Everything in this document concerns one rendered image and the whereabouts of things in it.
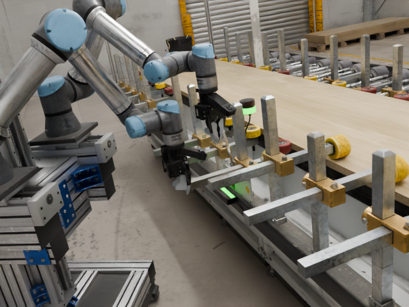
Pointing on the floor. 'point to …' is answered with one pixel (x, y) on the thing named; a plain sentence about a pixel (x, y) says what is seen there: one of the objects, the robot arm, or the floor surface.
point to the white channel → (256, 33)
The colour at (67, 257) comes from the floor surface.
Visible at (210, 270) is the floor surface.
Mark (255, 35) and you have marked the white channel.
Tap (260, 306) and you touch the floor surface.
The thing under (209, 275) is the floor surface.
